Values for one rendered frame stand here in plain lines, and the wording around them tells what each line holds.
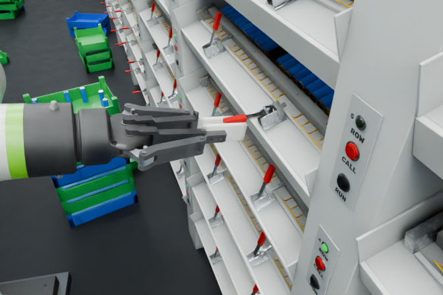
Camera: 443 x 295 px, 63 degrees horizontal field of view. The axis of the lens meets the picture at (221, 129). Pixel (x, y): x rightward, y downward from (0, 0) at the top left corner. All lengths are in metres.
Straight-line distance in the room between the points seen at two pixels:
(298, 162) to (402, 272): 0.19
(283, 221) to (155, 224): 1.03
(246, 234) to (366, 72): 0.62
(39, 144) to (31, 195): 1.49
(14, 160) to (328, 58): 0.36
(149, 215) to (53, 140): 1.25
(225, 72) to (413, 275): 0.47
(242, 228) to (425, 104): 0.67
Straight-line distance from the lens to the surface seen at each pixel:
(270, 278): 0.84
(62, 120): 0.47
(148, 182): 1.82
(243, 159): 0.79
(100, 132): 0.47
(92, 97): 1.57
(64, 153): 0.47
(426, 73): 0.29
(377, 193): 0.37
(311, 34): 0.42
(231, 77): 0.70
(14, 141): 0.46
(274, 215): 0.69
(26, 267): 1.68
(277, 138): 0.56
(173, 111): 0.55
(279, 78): 0.63
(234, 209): 0.94
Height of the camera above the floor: 1.27
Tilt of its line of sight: 37 degrees down
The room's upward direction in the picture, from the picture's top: straight up
